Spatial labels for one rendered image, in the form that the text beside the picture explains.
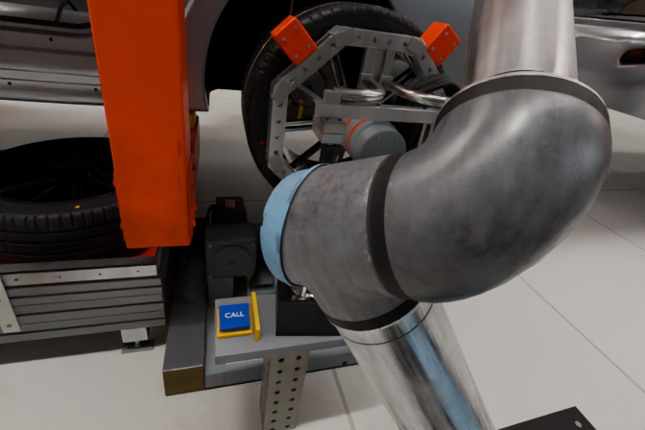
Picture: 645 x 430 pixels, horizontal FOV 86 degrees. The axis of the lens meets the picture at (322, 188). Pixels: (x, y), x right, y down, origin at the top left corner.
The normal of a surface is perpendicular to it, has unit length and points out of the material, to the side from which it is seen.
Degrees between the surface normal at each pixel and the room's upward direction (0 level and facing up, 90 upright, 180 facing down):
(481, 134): 47
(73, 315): 90
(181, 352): 0
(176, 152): 90
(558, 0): 38
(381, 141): 90
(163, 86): 90
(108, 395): 0
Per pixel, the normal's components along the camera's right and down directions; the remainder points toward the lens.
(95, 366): 0.14, -0.87
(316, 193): -0.58, -0.54
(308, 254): -0.59, 0.33
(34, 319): 0.25, 0.49
